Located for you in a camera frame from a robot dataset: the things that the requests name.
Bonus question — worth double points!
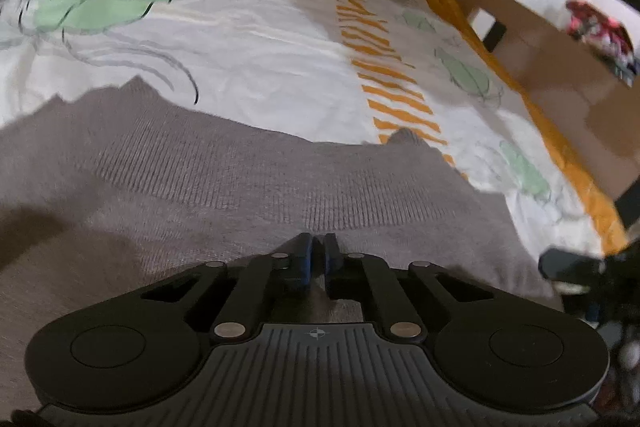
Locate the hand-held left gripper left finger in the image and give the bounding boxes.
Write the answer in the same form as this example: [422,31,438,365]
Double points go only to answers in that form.
[141,232,315,343]

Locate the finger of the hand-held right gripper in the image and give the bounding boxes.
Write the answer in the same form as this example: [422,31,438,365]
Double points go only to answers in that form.
[538,247,609,282]

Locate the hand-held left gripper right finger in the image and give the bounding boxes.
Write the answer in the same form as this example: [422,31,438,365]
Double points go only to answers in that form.
[322,233,497,343]

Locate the grey knitted sweater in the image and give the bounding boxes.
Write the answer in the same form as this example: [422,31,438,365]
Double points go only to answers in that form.
[0,76,567,413]

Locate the colourful clothes pile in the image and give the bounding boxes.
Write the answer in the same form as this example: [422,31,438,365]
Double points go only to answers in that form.
[566,0,640,86]

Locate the leaf printed white bed sheet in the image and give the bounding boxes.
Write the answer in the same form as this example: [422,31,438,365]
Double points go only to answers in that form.
[0,0,629,259]

